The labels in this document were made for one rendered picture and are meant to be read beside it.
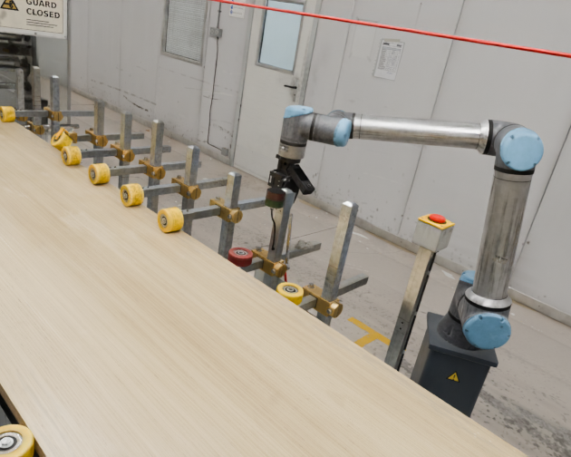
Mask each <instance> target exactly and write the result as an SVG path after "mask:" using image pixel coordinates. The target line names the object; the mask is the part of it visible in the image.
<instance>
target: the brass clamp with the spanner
mask: <svg viewBox="0 0 571 457"><path fill-rule="evenodd" d="M251 252H252V253H253V258H256V257H259V258H261V259H262V260H263V266H262V268H260V269H261V270H262V271H264V272H265V273H267V274H268V275H269V276H271V277H273V276H276V277H282V276H283V275H284V274H285V273H286V265H285V264H284V260H282V259H281V260H279V261H277V262H273V261H271V260H269V259H268V258H267V253H268V251H266V250H265V249H263V248H262V251H261V252H259V251H256V249H253V250H251Z"/></svg>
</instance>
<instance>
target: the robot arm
mask: <svg viewBox="0 0 571 457"><path fill-rule="evenodd" d="M313 111H314V110H313V108H311V107H306V106H299V105H291V106H288V107H286V108H285V115H284V117H283V118H284V120H283V126H282V131H281V137H280V142H279V147H278V154H277V155H276V158H277V159H278V163H277V169H275V170H271V171H270V173H269V179H268V184H267V185H268V186H270V187H272V188H278V189H284V188H288V189H290V190H291V191H293V192H294V195H293V199H292V205H291V208H292V206H293V204H294V203H295V200H296V197H297V195H298V192H299V190H301V192H302V193H303V195H308V194H312V193H313V192H314V191H315V187H314V186H313V184H312V183H311V181H310V180H309V179H308V178H307V176H306V175H305V173H304V171H303V170H302V168H301V167H300V165H299V164H297V163H300V161H301V159H303V158H304V157H305V148H306V144H307V140H309V141H317V142H321V143H325V144H330V145H334V146H336V147H344V146H346V144H347V142H348V140H349V139H361V140H371V141H391V142H401V143H411V144H422V145H432V146H442V147H452V148H463V149H473V150H477V151H478V153H479V154H483V155H489V156H496V159H495V164H494V174H493V179H492V184H491V189H490V194H489V203H488V208H487V213H486V217H485V223H484V228H483V232H482V238H481V242H480V248H479V256H478V262H477V266H476V271H475V270H466V271H464V272H462V274H461V276H460V278H459V283H458V285H457V287H456V290H455V293H454V296H453V299H452V301H451V303H450V308H449V311H448V313H447V314H446V315H445V316H444V317H443V318H442V319H441V320H440V322H439V323H438V326H437V331H438V333H439V335H440V336H441V337H442V338H443V339H444V340H445V341H447V342H448V343H450V344H452V345H455V346H456V347H458V348H461V349H465V350H470V351H479V350H481V349H494V348H499V347H501V346H503V345H504V344H505V343H506V342H507V341H508V340H509V339H510V335H511V325H510V323H509V321H508V316H509V312H510V308H511V304H512V299H511V298H510V296H509V295H508V285H509V281H510V277H511V272H512V268H513V264H514V260H515V256H516V251H517V247H518V240H519V235H520V230H521V227H522V222H523V218H524V214H525V209H526V205H527V197H528V193H529V189H530V185H531V181H532V176H533V175H534V172H535V168H536V165H537V164H538V163H539V162H540V161H541V159H542V157H543V153H544V145H543V142H542V140H541V139H540V137H539V136H538V135H537V134H536V133H535V132H534V131H532V130H530V129H528V128H526V127H525V126H523V125H520V124H517V123H514V122H504V121H498V120H485V121H483V122H482V123H472V122H450V121H439V120H427V119H416V118H404V117H392V116H381V115H370V114H359V113H354V112H344V111H341V110H335V111H332V112H329V113H328V114H327V115H324V114H320V113H315V112H313ZM274 171H276V172H274ZM270 176H272V178H271V183H270V182H269V181H270Z"/></svg>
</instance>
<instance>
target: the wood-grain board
mask: <svg viewBox="0 0 571 457"><path fill-rule="evenodd" d="M157 217H158V214H156V213H155V212H153V211H152V210H150V209H148V208H146V207H145V206H143V205H142V204H140V205H135V206H129V207H126V206H125V205H123V203H122V202H121V196H120V190H119V189H117V188H116V187H114V186H113V185H111V184H110V183H109V182H108V183H103V184H92V183H91V181H90V178H89V174H88V169H87V168H85V167H83V166H82V165H81V164H78V165H65V164H64V163H63V160H62V155H61V152H60V151H59V150H57V149H56V148H55V147H54V146H52V145H51V144H49V143H48V142H46V141H44V140H42V139H41V138H39V137H38V136H36V135H35V134H33V133H32V132H30V131H28V130H27V129H26V128H25V127H23V126H21V125H20V124H18V123H17V122H1V120H0V394H1V395H2V396H3V398H4V399H5V402H6V403H7V405H8V407H9V408H10V410H11V411H12V413H13V415H14V416H15V418H16V420H17V421H18V422H19V424H20V425H22V426H25V427H27V428H28V429H30V430H31V432H32V433H33V435H34V448H35V450H36V451H37V453H38V455H39V456H40V457H528V456H527V455H525V454H524V453H523V452H521V451H519V450H518V449H516V448H515V447H513V446H512V445H510V444H509V443H507V442H505V441H504V440H502V439H501V438H499V437H498V436H497V435H495V434H494V433H492V432H490V431H489V430H487V429H486V428H484V427H483V426H481V425H480V424H478V423H476V422H474V421H473V420H471V419H470V418H469V417H468V416H466V415H465V414H463V413H461V412H460V411H458V410H456V409H455V408H453V407H452V406H450V405H449V404H447V403H445V402H444V401H442V400H441V399H440V398H439V397H437V396H435V395H434V394H432V393H430V392H429V391H427V390H426V389H424V388H423V387H421V386H420V385H418V384H416V383H414V382H413V381H412V380H411V379H409V378H408V377H406V376H405V375H403V374H401V373H400V372H398V371H397V370H395V369H393V368H392V367H390V366H389V365H387V364H386V363H385V362H383V361H382V360H380V359H379V358H377V357H376V356H374V355H372V354H370V353H369V352H367V351H366V350H364V349H363V348H361V347H360V346H358V345H357V344H356V343H354V342H352V341H351V340H349V339H348V338H346V337H345V336H343V335H341V334H340V333H338V332H337V331H335V330H334V329H332V328H331V327H330V326H328V325H326V324H325V323H323V322H322V321H320V320H319V319H317V318H316V317H314V316H312V315H310V314H309V313H307V312H306V311H304V309H302V308H301V307H299V306H297V305H296V304H294V303H293V302H291V301H289V300H288V299H286V298H285V297H283V296H281V295H280V294H278V293H277V292H276V291H275V290H273V289H272V288H270V287H268V286H266V285H265V284H263V283H262V282H260V281H259V280H257V279H256V278H254V277H252V276H251V275H249V274H248V273H247V272H245V271H244V270H242V269H241V268H239V267H237V266H236V265H234V264H233V263H231V262H229V261H228V260H226V259H225V258H223V257H221V256H220V255H219V254H218V253H216V252H215V251H213V250H212V249H210V248H208V247H206V246H205V245H203V244H202V243H200V242H199V241H197V240H196V239H194V238H193V237H191V236H190V235H188V234H187V233H185V232H184V231H182V230H181V229H180V230H176V231H171V232H163V231H162V230H161V229H160V227H159V224H158V219H157Z"/></svg>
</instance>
